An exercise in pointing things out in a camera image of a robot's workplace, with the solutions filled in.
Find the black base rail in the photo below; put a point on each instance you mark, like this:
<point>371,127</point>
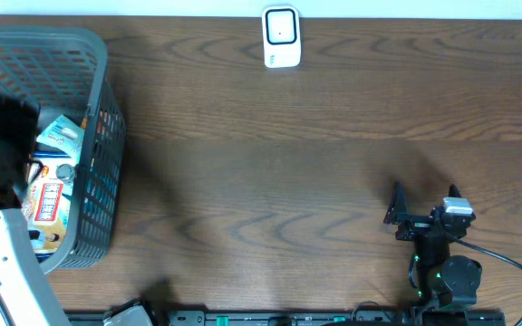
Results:
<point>361,317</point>

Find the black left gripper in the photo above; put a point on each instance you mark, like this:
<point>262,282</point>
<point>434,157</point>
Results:
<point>23,129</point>

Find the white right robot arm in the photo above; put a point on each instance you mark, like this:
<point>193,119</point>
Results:
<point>442,280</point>

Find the yellow snack bag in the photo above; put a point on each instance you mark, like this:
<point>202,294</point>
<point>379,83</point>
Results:
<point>46,207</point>

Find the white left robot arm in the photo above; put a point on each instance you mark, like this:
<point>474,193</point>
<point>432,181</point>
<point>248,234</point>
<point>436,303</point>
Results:
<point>26,297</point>

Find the light blue wipes pack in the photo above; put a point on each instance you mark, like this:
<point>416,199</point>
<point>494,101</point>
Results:
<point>65,135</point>

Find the white barcode scanner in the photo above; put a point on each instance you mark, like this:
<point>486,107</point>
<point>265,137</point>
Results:
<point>281,37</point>

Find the grey plastic shopping basket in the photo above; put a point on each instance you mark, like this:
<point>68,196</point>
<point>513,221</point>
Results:
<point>63,71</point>

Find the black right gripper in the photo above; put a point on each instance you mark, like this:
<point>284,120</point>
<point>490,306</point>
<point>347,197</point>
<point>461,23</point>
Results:
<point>398,213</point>

